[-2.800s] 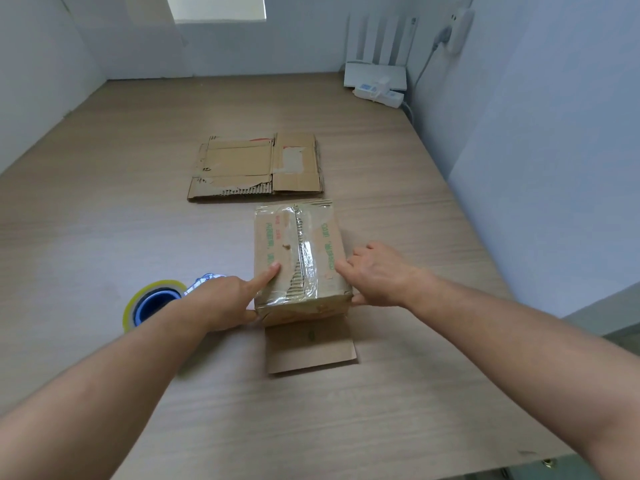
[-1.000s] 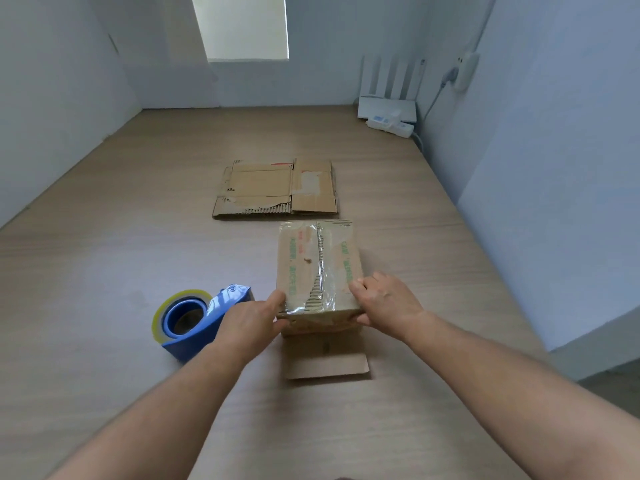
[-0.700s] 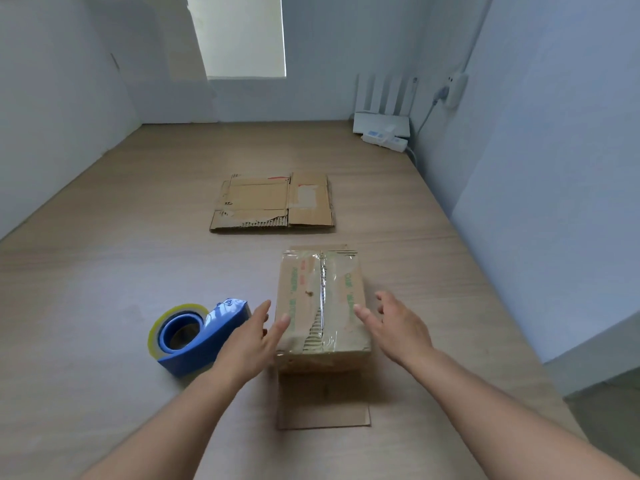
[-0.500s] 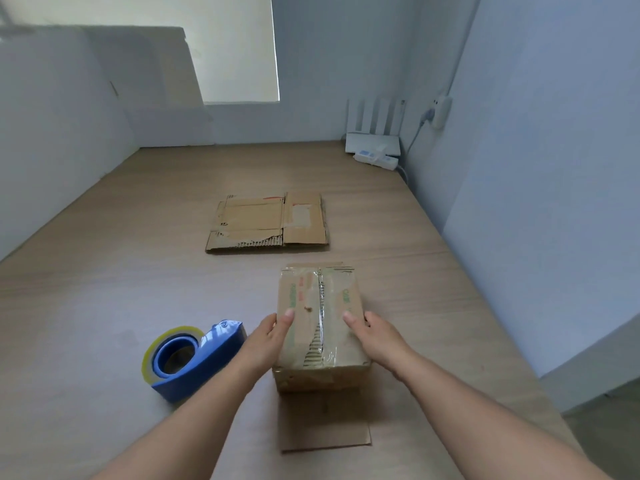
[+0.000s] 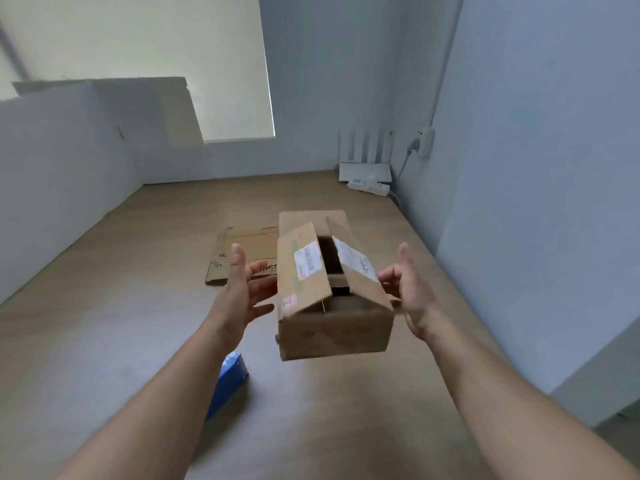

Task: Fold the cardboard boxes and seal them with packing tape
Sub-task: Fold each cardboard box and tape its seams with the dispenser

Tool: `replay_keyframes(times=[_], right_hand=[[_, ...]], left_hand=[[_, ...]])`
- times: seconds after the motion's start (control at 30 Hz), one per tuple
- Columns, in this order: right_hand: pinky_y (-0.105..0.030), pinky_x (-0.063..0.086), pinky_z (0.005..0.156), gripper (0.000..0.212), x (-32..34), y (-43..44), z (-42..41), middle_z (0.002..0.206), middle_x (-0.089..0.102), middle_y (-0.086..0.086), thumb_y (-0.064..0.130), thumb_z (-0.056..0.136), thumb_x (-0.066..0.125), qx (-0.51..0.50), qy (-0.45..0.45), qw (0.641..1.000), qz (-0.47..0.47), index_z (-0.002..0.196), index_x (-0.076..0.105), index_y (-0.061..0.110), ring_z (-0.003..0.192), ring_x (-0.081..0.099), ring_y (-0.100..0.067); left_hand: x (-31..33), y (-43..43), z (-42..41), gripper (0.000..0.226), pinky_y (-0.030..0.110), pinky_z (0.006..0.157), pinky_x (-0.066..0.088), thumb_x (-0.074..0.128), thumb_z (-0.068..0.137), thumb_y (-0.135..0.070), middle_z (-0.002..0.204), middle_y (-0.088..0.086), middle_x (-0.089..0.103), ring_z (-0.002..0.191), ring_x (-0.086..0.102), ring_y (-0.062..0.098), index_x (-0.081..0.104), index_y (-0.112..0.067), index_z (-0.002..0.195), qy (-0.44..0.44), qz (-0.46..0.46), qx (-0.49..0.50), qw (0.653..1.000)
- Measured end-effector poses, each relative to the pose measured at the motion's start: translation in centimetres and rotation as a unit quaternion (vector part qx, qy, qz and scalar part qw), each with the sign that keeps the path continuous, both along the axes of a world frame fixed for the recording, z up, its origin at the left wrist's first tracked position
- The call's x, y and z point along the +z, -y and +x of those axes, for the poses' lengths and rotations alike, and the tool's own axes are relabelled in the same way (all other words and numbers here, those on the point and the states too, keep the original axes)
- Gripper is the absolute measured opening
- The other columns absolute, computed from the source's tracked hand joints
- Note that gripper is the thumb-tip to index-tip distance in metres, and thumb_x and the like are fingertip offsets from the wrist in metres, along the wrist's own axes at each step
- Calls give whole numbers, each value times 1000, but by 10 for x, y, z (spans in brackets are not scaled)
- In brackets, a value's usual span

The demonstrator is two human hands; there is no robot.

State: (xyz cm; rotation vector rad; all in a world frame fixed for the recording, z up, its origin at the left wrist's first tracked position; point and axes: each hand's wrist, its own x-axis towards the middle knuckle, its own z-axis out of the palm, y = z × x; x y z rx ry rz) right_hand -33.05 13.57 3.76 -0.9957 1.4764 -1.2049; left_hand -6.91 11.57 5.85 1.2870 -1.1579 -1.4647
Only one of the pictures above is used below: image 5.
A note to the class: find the person's right hand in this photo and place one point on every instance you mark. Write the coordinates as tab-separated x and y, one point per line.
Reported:
415	294

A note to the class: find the person's left hand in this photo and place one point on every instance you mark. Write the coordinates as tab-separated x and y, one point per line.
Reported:
235	304

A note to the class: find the peeled-surface cardboard box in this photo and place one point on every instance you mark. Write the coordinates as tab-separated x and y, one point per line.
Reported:
250	244

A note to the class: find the blue tape dispenser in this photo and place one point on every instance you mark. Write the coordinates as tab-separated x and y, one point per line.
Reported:
232	377

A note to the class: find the large torn cardboard box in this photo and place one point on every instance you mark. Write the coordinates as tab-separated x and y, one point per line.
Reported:
335	329

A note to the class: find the person's left forearm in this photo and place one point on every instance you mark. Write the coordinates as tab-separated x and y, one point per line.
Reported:
145	414

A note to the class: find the person's right forearm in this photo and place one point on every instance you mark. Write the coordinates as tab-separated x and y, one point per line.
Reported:
525	409

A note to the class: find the white power strip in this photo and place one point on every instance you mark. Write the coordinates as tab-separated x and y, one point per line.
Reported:
375	187

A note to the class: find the white router with antennas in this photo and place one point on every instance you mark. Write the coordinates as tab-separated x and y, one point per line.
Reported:
365	172

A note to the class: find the white foam partition board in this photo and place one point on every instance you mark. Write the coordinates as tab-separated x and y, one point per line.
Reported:
60	194

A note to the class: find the bright window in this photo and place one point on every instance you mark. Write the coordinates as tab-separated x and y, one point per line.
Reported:
225	44

